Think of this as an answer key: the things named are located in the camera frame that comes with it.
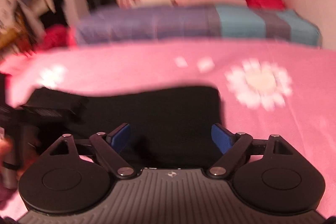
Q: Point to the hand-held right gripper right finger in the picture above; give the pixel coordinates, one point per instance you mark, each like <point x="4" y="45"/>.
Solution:
<point x="221" y="138"/>

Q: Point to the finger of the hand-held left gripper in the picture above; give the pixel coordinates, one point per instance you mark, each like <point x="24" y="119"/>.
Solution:
<point x="47" y="111"/>

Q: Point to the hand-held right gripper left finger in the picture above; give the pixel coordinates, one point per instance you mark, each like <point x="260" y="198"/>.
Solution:
<point x="119" y="138"/>

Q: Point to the red cloth pile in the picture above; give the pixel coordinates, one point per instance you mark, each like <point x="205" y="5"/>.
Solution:
<point x="56" y="36"/>

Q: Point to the pink floral bed sheet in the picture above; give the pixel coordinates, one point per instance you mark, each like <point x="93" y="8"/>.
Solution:
<point x="157" y="66"/>

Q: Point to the hanging clothes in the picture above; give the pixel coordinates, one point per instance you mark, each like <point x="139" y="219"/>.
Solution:
<point x="29" y="8"/>

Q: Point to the blue plaid folded quilt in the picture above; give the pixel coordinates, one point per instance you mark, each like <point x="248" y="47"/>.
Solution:
<point x="183" y="22"/>

